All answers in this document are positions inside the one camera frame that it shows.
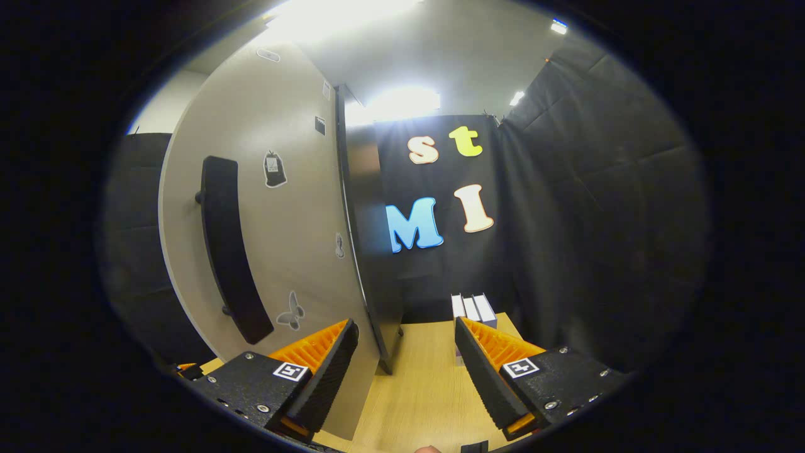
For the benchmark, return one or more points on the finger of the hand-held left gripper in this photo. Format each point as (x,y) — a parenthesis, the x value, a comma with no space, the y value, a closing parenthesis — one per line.
(188,369)

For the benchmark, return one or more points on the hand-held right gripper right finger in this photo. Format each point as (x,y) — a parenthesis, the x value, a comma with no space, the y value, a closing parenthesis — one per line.
(484,377)

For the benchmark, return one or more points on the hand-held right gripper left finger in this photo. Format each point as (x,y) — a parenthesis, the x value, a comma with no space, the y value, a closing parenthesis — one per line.
(327,374)

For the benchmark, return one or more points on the grey cabinet door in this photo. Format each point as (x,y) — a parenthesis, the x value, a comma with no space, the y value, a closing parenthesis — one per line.
(283,239)

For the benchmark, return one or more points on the beige spine book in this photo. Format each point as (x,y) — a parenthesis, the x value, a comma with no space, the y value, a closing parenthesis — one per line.
(470,308)

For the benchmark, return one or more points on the white spine book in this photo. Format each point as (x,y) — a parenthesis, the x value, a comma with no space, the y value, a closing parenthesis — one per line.
(457,307)

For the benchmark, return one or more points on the black backdrop cloth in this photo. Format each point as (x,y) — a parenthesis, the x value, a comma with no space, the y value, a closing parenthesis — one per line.
(597,207)

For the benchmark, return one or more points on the ceiling light panel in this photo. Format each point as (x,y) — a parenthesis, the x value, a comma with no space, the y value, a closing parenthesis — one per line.
(339,16)
(517,98)
(402,104)
(559,26)

